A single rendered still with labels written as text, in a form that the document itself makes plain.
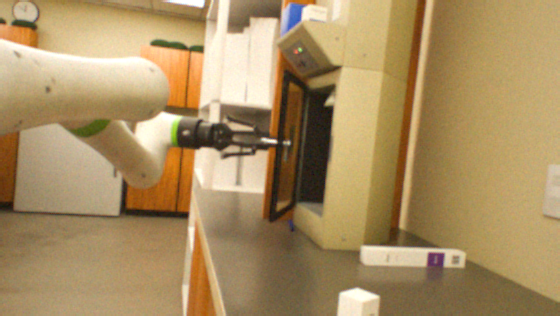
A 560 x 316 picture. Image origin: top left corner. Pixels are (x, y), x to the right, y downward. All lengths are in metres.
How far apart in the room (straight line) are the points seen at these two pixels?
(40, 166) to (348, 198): 5.27
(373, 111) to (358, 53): 0.15
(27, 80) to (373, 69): 0.86
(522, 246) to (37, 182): 5.59
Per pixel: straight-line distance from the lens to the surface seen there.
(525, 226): 1.30
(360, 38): 1.26
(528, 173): 1.30
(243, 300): 0.84
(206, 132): 1.34
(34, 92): 0.64
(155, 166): 1.35
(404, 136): 1.71
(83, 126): 1.09
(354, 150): 1.24
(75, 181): 6.18
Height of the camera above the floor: 1.23
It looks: 3 degrees down
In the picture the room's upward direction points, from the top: 6 degrees clockwise
